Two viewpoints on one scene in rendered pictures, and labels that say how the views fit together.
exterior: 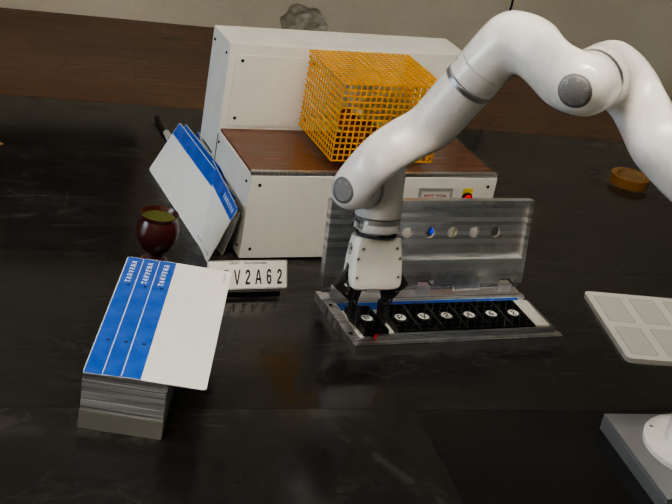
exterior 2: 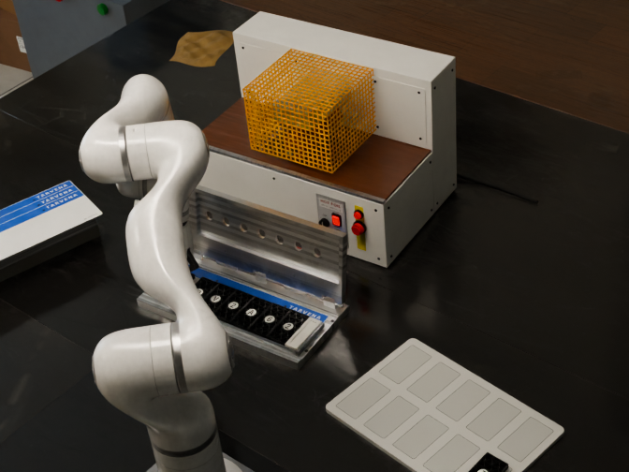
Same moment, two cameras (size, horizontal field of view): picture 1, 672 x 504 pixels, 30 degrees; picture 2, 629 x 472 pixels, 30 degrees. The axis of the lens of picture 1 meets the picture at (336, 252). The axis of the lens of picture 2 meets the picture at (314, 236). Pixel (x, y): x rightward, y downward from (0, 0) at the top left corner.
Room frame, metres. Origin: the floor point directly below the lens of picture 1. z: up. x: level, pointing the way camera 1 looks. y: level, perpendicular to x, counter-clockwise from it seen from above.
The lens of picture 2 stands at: (1.38, -2.05, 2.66)
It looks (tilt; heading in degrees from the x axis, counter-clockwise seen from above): 38 degrees down; 62
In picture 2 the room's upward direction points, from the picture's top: 6 degrees counter-clockwise
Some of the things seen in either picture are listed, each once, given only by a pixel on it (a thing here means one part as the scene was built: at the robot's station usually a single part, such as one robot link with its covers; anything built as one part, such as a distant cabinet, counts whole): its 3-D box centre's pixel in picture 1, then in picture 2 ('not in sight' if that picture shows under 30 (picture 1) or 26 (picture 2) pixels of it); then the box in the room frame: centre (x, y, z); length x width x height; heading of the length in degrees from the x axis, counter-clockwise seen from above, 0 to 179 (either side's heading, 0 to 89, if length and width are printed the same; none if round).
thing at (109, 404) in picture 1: (143, 341); (10, 241); (1.79, 0.29, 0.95); 0.40 x 0.13 x 0.10; 3
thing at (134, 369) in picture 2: not in sight; (153, 386); (1.78, -0.65, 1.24); 0.19 x 0.12 x 0.24; 155
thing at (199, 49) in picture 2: not in sight; (201, 45); (2.63, 0.91, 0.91); 0.22 x 0.18 x 0.02; 44
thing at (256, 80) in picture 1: (386, 139); (361, 140); (2.59, -0.06, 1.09); 0.75 x 0.40 x 0.38; 116
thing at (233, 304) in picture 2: (445, 317); (233, 307); (2.12, -0.23, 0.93); 0.10 x 0.05 x 0.01; 25
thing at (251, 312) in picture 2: (468, 317); (251, 314); (2.15, -0.27, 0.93); 0.10 x 0.05 x 0.01; 25
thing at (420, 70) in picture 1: (370, 105); (311, 109); (2.49, -0.01, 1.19); 0.23 x 0.20 x 0.17; 116
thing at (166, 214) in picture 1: (156, 238); not in sight; (2.17, 0.35, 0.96); 0.09 x 0.09 x 0.11
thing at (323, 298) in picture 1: (439, 314); (241, 302); (2.15, -0.22, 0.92); 0.44 x 0.21 x 0.04; 116
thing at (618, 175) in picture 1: (629, 179); not in sight; (3.13, -0.73, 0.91); 0.10 x 0.10 x 0.02
